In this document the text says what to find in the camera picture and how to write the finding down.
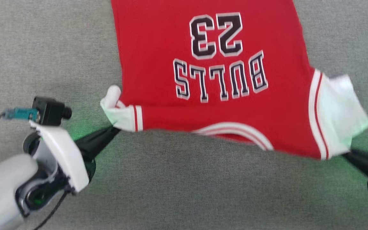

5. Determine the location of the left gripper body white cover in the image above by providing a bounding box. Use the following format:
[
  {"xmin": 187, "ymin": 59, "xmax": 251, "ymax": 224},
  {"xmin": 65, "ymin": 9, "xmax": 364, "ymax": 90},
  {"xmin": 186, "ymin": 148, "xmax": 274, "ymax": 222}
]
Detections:
[{"xmin": 15, "ymin": 121, "xmax": 96, "ymax": 213}]

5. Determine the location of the grey fabric sofa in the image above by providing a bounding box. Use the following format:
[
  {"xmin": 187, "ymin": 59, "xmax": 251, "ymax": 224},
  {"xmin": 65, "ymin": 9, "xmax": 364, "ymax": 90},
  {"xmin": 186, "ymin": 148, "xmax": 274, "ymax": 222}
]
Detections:
[{"xmin": 0, "ymin": 0, "xmax": 368, "ymax": 230}]

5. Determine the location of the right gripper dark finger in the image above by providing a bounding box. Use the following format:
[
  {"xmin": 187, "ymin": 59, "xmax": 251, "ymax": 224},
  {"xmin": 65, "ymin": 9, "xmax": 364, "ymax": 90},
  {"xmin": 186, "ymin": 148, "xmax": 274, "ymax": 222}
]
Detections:
[{"xmin": 342, "ymin": 149, "xmax": 368, "ymax": 179}]

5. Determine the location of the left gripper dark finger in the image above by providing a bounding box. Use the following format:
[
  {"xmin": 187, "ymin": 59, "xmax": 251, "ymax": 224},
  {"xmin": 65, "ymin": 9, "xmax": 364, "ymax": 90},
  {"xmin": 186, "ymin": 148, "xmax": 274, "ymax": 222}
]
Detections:
[{"xmin": 75, "ymin": 126, "xmax": 121, "ymax": 160}]

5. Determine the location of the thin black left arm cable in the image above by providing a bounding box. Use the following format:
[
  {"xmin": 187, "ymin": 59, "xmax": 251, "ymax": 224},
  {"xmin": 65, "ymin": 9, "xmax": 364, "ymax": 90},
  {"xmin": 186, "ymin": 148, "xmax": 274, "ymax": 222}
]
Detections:
[{"xmin": 32, "ymin": 188, "xmax": 71, "ymax": 230}]

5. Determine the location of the black cable with teal plug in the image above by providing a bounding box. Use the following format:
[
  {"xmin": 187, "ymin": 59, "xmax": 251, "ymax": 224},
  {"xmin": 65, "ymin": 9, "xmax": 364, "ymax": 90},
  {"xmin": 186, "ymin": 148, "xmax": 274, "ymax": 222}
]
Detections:
[{"xmin": 0, "ymin": 108, "xmax": 40, "ymax": 167}]

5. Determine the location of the red white Bulls jersey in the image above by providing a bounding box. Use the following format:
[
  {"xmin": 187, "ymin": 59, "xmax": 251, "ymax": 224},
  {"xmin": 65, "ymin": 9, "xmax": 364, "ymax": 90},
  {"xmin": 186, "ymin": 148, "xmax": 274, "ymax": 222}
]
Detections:
[{"xmin": 100, "ymin": 0, "xmax": 368, "ymax": 160}]

